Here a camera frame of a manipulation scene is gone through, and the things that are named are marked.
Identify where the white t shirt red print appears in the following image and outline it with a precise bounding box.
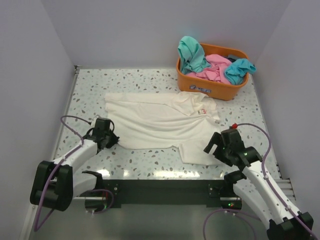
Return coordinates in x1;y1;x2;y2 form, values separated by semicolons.
104;91;221;166

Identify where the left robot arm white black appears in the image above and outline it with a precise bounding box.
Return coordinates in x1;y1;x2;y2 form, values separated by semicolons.
29;116;119;212

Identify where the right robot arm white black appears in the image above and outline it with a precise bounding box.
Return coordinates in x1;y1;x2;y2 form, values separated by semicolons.
204;125;316;240

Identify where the orange plastic laundry basket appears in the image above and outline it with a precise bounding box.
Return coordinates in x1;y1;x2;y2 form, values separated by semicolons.
176;43;249;101

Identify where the pink t shirt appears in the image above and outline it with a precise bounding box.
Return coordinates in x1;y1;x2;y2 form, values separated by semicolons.
187;54;232;85

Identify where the light blue t shirt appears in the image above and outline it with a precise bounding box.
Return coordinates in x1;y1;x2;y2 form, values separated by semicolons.
224;58;257;86

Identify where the teal green t shirt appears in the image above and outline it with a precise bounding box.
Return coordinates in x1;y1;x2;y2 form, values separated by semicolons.
177;36;211;75

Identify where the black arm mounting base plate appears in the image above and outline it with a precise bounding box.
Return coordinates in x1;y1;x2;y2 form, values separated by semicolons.
84;178;243;210

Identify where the aluminium table frame rail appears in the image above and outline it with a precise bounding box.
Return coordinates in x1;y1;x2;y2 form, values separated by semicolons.
275;163;296;202

